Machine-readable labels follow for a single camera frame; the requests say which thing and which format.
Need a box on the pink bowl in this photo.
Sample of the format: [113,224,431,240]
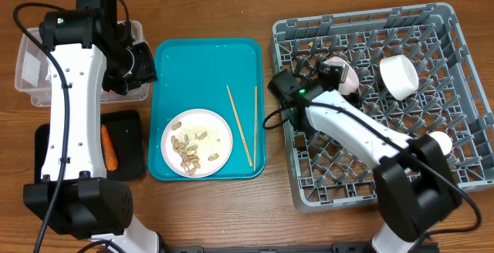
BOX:
[323,56,359,95]

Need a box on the white bowl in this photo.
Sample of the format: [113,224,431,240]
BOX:
[379,55,419,100]

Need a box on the white cup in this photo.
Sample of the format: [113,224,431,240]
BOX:
[428,131,452,156]

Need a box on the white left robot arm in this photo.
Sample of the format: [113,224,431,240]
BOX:
[23,0,167,252]

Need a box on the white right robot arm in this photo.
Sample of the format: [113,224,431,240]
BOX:
[268,58,462,252]

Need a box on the grey dishwasher rack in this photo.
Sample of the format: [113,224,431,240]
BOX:
[270,2,493,213]

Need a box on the teal plastic tray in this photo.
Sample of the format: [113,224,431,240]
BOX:
[147,37,266,181]

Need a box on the black tray bin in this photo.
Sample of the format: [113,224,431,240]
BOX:
[34,110,146,184]

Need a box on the orange carrot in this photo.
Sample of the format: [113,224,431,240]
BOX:
[101,125,118,171]

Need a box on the pink plate with food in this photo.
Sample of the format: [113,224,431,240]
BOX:
[161,109,233,178]

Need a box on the left wooden chopstick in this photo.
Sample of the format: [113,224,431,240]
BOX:
[226,85,253,167]

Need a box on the clear plastic container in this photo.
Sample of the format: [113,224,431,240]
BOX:
[15,35,150,107]

